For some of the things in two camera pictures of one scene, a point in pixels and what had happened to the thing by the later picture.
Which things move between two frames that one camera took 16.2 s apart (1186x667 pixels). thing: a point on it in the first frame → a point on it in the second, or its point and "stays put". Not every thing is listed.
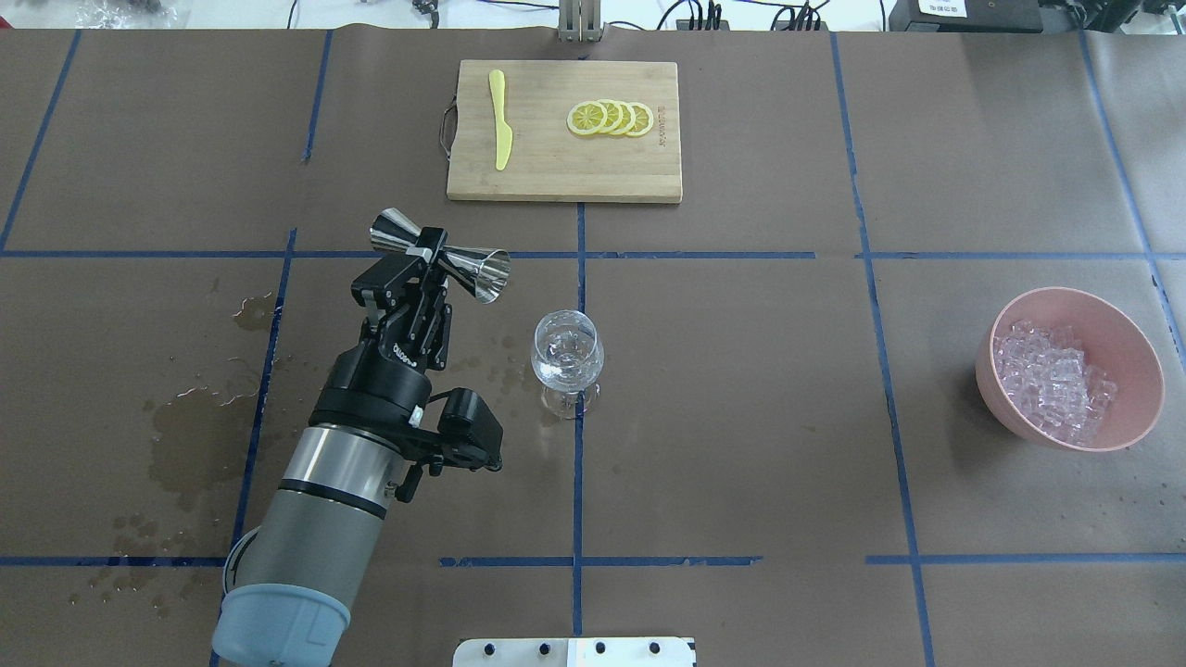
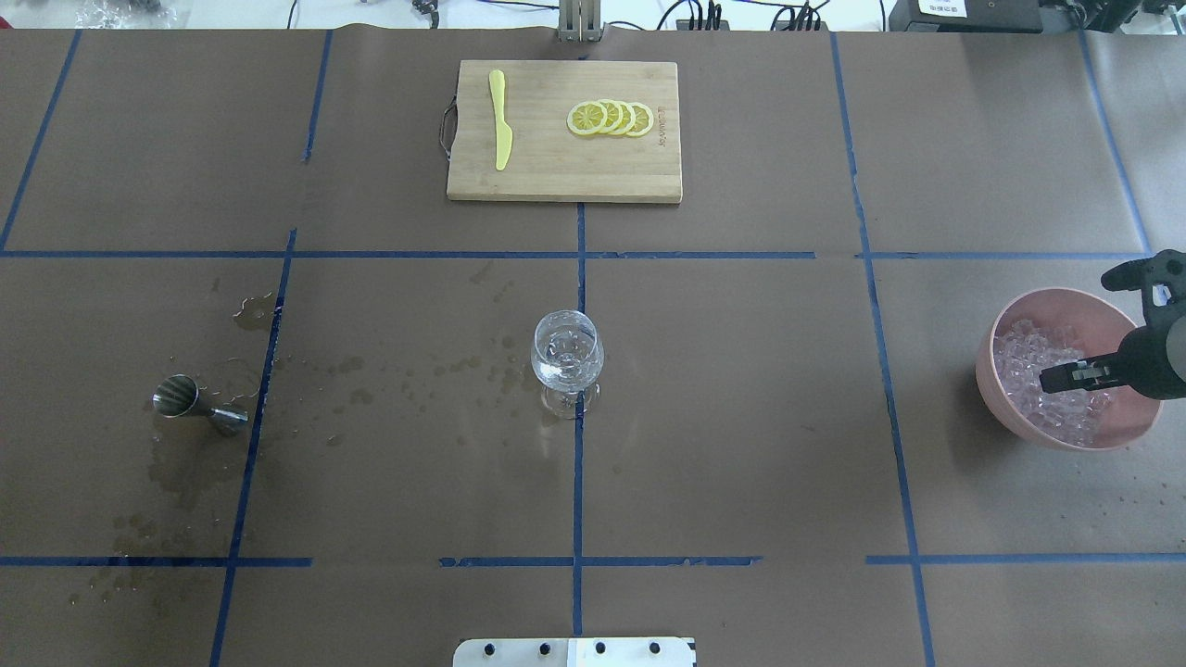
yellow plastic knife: (504, 134) stays put
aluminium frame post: (579, 20) stays put
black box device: (965, 16) stays put
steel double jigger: (480, 271) → (177, 396)
